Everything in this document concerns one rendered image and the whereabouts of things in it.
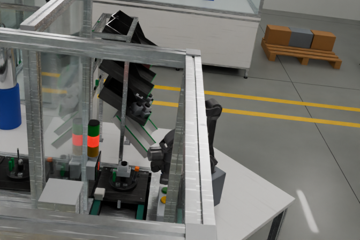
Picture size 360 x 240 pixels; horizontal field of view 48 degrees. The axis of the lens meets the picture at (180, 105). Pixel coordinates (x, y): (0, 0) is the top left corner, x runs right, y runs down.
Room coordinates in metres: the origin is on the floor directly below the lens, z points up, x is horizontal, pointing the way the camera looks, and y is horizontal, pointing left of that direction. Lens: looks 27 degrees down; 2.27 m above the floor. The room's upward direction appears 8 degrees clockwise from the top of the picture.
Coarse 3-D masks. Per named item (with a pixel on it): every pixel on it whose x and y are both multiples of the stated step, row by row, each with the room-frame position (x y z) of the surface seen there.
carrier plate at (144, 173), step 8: (104, 168) 1.70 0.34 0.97; (112, 168) 1.71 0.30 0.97; (104, 176) 1.64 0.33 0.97; (136, 176) 1.67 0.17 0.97; (144, 176) 1.68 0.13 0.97; (104, 184) 1.58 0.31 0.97; (144, 184) 1.62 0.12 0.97; (112, 192) 1.52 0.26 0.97; (120, 192) 1.53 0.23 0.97; (128, 192) 1.54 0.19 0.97; (136, 192) 1.55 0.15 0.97; (144, 192) 1.56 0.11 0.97; (104, 200) 1.48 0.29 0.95; (112, 200) 1.48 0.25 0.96; (128, 200) 1.49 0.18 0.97; (136, 200) 1.49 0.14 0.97; (144, 200) 1.50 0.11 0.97
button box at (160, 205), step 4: (160, 188) 1.62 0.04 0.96; (160, 192) 1.58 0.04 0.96; (160, 196) 1.56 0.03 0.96; (160, 200) 1.52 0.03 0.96; (160, 204) 1.50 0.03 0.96; (164, 204) 1.50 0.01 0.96; (160, 208) 1.47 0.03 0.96; (160, 212) 1.44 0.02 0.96; (156, 216) 1.42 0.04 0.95; (160, 216) 1.42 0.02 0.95; (156, 220) 1.42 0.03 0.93; (160, 220) 1.42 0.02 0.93
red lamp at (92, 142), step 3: (87, 138) 1.39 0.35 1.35; (90, 138) 1.38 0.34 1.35; (93, 138) 1.39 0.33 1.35; (96, 138) 1.39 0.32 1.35; (87, 141) 1.39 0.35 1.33; (90, 141) 1.38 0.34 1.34; (93, 141) 1.39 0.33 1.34; (96, 141) 1.39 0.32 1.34; (87, 144) 1.39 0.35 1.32; (90, 144) 1.38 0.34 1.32; (93, 144) 1.39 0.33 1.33; (96, 144) 1.39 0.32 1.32
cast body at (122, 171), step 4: (120, 164) 1.60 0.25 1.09; (124, 164) 1.59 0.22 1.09; (128, 164) 1.61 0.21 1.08; (120, 168) 1.58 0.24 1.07; (124, 168) 1.58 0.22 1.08; (128, 168) 1.62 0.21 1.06; (112, 172) 1.60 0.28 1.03; (116, 172) 1.58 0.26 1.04; (120, 172) 1.58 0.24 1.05; (124, 172) 1.58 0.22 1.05; (128, 172) 1.58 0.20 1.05; (124, 176) 1.58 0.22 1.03; (128, 176) 1.58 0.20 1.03
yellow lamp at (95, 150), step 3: (87, 147) 1.39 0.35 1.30; (90, 147) 1.38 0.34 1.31; (93, 147) 1.39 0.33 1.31; (96, 147) 1.39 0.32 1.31; (87, 150) 1.39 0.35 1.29; (90, 150) 1.38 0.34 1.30; (93, 150) 1.39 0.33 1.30; (96, 150) 1.39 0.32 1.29; (87, 153) 1.39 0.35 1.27; (90, 153) 1.38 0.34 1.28; (93, 153) 1.39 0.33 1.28; (96, 153) 1.39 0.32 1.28; (90, 156) 1.38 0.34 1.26; (93, 156) 1.39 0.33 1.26
